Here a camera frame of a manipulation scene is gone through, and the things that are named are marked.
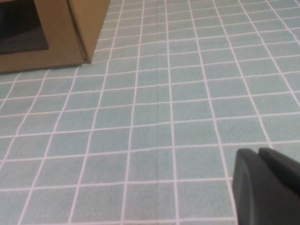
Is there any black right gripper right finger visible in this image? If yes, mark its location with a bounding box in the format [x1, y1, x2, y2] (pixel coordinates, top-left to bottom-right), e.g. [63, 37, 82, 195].
[258, 147, 300, 195]

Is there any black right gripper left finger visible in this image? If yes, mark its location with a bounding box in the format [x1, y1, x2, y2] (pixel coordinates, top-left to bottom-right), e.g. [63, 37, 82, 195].
[232, 148, 300, 225]

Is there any tan wooden drawer cabinet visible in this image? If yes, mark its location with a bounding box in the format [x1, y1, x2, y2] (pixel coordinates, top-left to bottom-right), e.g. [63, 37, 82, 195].
[0, 0, 86, 73]

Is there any green cutting mat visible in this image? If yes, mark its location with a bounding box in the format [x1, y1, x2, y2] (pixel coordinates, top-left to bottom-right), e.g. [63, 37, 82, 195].
[0, 0, 300, 225]

